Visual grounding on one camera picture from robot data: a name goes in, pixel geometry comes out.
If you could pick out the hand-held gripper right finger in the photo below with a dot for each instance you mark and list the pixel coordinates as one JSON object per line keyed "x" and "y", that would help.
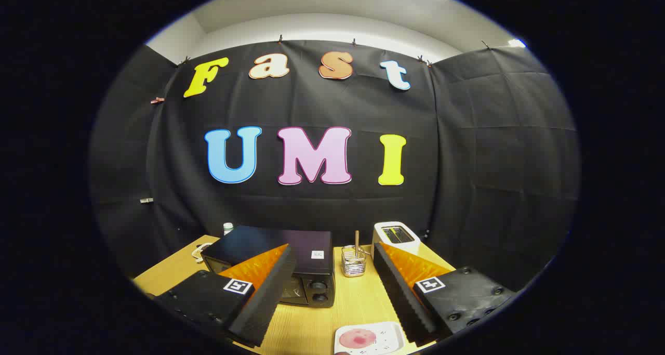
{"x": 400, "y": 298}

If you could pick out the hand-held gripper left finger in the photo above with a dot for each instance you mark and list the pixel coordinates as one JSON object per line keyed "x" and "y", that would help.
{"x": 265, "y": 298}

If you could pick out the white square plate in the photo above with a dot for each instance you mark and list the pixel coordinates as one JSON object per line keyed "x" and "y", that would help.
{"x": 387, "y": 337}

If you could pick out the black toaster oven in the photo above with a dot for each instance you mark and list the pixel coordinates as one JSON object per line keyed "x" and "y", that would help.
{"x": 270, "y": 240}

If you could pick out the pink round food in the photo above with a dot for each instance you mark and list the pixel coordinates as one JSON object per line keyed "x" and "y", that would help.
{"x": 357, "y": 337}

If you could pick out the white toaster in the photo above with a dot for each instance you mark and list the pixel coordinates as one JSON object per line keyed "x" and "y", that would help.
{"x": 410, "y": 246}

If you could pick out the small white bottle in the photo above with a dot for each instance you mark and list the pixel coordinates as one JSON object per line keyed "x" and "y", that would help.
{"x": 227, "y": 229}

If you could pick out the black backdrop cloth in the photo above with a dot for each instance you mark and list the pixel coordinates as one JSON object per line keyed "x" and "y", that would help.
{"x": 467, "y": 162}

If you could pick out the small ceiling light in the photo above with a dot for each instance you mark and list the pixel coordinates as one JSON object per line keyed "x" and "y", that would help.
{"x": 517, "y": 43}

